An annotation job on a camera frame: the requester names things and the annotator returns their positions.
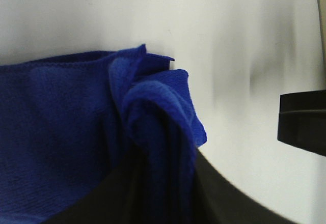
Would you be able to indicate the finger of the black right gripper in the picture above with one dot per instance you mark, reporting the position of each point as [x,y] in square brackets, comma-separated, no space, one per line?
[301,121]

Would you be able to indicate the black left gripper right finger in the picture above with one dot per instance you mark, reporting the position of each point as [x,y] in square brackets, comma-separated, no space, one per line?
[216,200]

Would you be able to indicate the blue microfibre towel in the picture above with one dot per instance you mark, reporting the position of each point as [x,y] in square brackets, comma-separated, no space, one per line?
[67,122]

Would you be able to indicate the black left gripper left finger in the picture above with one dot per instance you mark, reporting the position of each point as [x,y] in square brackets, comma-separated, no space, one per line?
[117,199]

